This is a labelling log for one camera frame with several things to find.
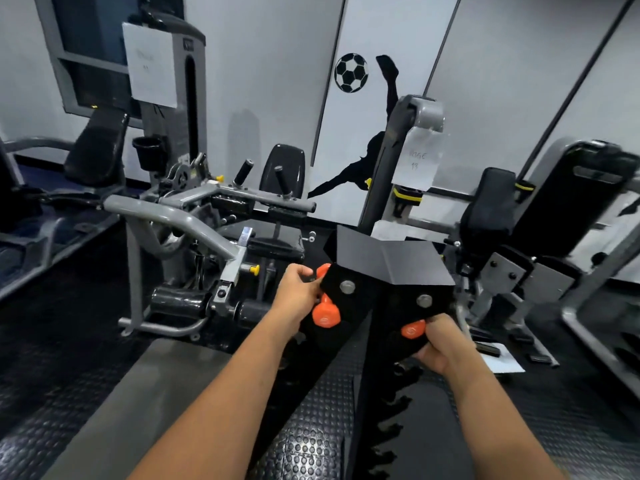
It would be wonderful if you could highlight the person's left hand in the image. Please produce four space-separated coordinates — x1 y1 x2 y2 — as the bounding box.
270 263 325 336

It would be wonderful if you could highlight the person's right hand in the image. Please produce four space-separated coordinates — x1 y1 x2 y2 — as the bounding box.
411 313 482 377

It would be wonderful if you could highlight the person's left forearm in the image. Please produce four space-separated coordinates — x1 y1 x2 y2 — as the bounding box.
127 310 302 480

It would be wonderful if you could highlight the person's right forearm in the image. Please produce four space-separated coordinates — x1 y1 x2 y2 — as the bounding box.
451 356 568 480

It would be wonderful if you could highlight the black dumbbell rack tower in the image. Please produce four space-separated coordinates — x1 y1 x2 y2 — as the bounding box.
280 225 457 480

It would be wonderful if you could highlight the white paper sheet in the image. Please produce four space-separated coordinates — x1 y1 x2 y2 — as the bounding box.
475 343 526 375

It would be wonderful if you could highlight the black backrest pad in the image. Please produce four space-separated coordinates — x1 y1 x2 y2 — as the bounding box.
259 144 307 200

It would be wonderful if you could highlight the black player silhouette sticker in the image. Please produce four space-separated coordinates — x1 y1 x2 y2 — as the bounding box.
307 55 401 200

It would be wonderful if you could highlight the dark grey machine tower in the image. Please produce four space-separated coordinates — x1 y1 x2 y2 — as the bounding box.
357 95 446 241

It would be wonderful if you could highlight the grey weight stack machine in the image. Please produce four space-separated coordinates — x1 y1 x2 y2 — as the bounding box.
102 10 318 341

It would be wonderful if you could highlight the black padded gym machine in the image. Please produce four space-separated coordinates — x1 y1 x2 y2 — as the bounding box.
442 139 640 366

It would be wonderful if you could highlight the small white paper sign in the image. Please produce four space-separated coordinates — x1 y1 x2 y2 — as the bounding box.
391 127 445 192

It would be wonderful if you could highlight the black cup holder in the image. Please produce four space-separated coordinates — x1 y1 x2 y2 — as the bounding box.
132 136 166 172

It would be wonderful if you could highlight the grey floor platform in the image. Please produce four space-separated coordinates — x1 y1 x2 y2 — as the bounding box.
42 338 237 480

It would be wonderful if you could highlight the black padded seat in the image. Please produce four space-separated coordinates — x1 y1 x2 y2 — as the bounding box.
63 107 130 188

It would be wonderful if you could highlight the large white paper sign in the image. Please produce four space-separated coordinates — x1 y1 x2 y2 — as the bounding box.
121 22 179 109

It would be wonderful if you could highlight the grey framed window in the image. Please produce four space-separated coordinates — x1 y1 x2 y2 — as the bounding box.
33 0 186 128

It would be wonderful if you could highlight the grey machine frame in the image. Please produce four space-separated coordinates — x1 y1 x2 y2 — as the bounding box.
560 230 640 398

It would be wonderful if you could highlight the football wall sticker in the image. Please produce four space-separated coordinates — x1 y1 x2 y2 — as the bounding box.
334 53 370 94

